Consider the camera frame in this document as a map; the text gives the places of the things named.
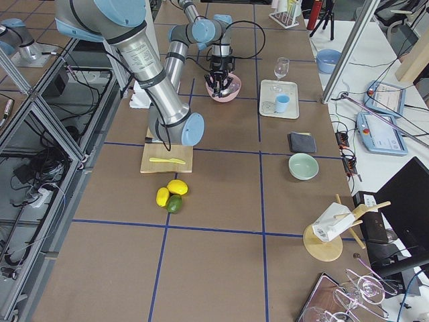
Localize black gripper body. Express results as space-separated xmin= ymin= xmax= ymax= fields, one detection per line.
xmin=209 ymin=55 xmax=235 ymax=81

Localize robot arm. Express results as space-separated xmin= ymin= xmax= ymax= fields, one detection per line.
xmin=55 ymin=1 xmax=235 ymax=146
xmin=170 ymin=0 xmax=204 ymax=23

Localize light blue cup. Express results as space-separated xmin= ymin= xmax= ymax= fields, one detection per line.
xmin=274 ymin=93 xmax=290 ymax=113

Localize pink bowl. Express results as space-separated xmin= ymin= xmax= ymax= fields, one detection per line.
xmin=205 ymin=73 xmax=241 ymax=103

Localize cream bear tray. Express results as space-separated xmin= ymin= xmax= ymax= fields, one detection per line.
xmin=259 ymin=80 xmax=299 ymax=119

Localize clear wine glass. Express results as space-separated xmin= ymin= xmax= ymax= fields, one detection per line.
xmin=271 ymin=57 xmax=290 ymax=93

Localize steel cylinder rod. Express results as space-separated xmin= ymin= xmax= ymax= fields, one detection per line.
xmin=145 ymin=137 xmax=162 ymax=144

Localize yellow plastic knife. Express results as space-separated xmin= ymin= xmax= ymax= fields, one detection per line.
xmin=149 ymin=157 xmax=186 ymax=165

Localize wooden cutting board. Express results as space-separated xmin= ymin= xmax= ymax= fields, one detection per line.
xmin=140 ymin=131 xmax=194 ymax=174

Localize grey folded cloth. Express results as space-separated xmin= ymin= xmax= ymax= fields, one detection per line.
xmin=288 ymin=132 xmax=317 ymax=154

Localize blue bowl with fork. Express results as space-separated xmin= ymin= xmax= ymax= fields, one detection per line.
xmin=316 ymin=49 xmax=342 ymax=74

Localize yellow lemon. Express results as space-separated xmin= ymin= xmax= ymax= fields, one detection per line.
xmin=167 ymin=179 xmax=188 ymax=195
xmin=156 ymin=187 xmax=170 ymax=207

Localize green bowl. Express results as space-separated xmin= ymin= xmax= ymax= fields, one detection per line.
xmin=288 ymin=153 xmax=319 ymax=180

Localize blue teach pendant near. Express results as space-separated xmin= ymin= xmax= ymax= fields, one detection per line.
xmin=356 ymin=112 xmax=408 ymax=156

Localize blue teach pendant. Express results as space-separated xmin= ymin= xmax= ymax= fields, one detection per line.
xmin=363 ymin=80 xmax=406 ymax=118
xmin=356 ymin=112 xmax=408 ymax=156

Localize blue teach pendant far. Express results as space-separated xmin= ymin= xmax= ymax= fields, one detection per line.
xmin=363 ymin=80 xmax=406 ymax=118

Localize white carton box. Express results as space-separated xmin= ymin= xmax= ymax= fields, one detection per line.
xmin=312 ymin=203 xmax=355 ymax=242

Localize wooden mug tree stand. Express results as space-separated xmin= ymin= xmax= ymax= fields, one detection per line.
xmin=303 ymin=194 xmax=391 ymax=262

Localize black laptop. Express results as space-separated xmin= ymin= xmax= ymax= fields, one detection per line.
xmin=354 ymin=156 xmax=428 ymax=277

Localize hanging wine glass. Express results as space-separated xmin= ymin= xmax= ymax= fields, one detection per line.
xmin=333 ymin=258 xmax=400 ymax=315

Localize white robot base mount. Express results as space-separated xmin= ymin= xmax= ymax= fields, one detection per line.
xmin=129 ymin=0 xmax=160 ymax=109

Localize white wire cup rack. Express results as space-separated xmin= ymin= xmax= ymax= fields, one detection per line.
xmin=269 ymin=0 xmax=302 ymax=29

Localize aluminium frame post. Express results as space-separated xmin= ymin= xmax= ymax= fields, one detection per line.
xmin=321 ymin=0 xmax=380 ymax=104

